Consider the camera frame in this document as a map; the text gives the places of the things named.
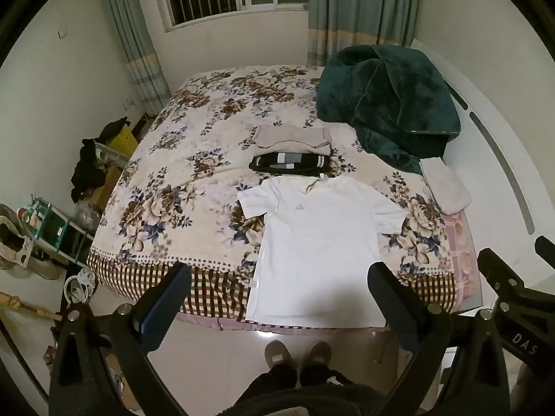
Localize person's black trousers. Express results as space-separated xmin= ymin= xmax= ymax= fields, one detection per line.
xmin=232 ymin=362 xmax=360 ymax=404

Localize grey folded towel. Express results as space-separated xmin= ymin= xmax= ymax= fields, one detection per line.
xmin=420 ymin=157 xmax=472 ymax=215

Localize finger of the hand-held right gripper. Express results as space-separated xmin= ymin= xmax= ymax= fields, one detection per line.
xmin=534 ymin=235 xmax=555 ymax=269
xmin=476 ymin=247 xmax=540 ymax=302

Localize yellow box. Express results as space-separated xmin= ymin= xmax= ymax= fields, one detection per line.
xmin=106 ymin=123 xmax=139 ymax=157

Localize black clothes pile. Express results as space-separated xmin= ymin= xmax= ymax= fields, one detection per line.
xmin=71 ymin=117 xmax=131 ymax=202

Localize teal storage rack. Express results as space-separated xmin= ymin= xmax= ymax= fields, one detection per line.
xmin=17 ymin=195 xmax=94 ymax=265

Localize cardboard box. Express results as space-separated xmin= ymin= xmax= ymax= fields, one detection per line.
xmin=82 ymin=165 xmax=124 ymax=213

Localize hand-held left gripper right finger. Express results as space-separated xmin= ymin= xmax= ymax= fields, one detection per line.
xmin=367 ymin=261 xmax=509 ymax=416

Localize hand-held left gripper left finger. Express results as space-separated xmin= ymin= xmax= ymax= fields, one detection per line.
xmin=49 ymin=261 xmax=192 ymax=416

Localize person's left shoe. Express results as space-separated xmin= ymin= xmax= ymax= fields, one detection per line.
xmin=264 ymin=340 xmax=296 ymax=373

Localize wooden broom handle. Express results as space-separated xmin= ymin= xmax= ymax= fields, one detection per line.
xmin=0 ymin=292 xmax=61 ymax=321

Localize white bed headboard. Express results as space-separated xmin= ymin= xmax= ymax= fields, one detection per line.
xmin=408 ymin=39 xmax=555 ymax=313

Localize black striped folded garment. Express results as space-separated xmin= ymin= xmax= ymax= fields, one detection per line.
xmin=249 ymin=151 xmax=332 ymax=178

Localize white t-shirt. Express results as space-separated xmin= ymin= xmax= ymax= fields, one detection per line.
xmin=236 ymin=174 xmax=406 ymax=329

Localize person's right shoe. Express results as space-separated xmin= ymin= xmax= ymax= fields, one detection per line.
xmin=301 ymin=340 xmax=332 ymax=371

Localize beige folded garment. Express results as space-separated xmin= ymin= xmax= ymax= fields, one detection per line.
xmin=251 ymin=125 xmax=334 ymax=157

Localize grey-green curtain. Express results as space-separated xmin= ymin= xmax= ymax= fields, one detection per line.
xmin=97 ymin=0 xmax=172 ymax=115
xmin=307 ymin=0 xmax=419 ymax=67

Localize person's shoe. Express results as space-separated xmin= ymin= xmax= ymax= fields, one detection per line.
xmin=301 ymin=340 xmax=332 ymax=371
xmin=264 ymin=340 xmax=296 ymax=373

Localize floral bedspread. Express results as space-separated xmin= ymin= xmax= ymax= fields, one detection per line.
xmin=87 ymin=65 xmax=482 ymax=326

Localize clear plastic bag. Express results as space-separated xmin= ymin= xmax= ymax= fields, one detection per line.
xmin=74 ymin=201 xmax=102 ymax=230

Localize dark green plush blanket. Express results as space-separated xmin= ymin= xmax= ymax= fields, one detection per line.
xmin=316 ymin=44 xmax=461 ymax=176

